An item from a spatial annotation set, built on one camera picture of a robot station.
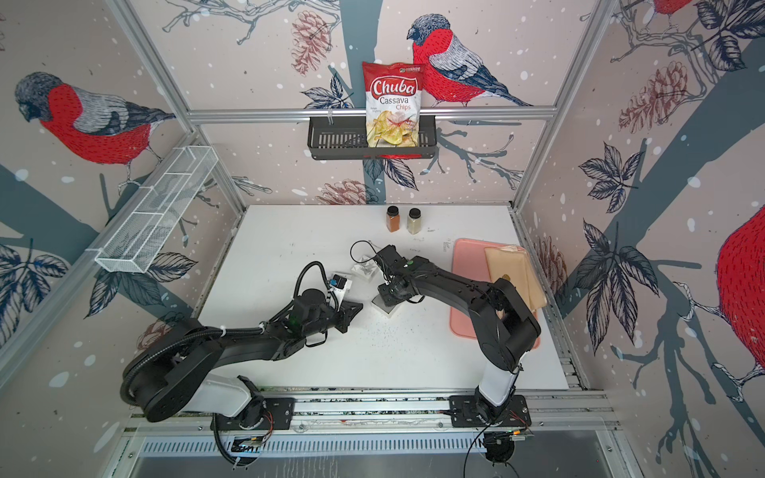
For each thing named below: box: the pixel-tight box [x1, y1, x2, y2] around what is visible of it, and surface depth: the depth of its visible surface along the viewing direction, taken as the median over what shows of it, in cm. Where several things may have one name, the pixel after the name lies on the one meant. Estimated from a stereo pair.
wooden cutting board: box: [484, 244, 547, 312], surface depth 106 cm
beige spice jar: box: [406, 207, 423, 236], surface depth 109 cm
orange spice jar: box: [386, 205, 401, 234], surface depth 109 cm
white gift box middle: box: [350, 258, 378, 280], surface depth 100 cm
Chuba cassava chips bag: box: [361, 61, 425, 148], surface depth 87 cm
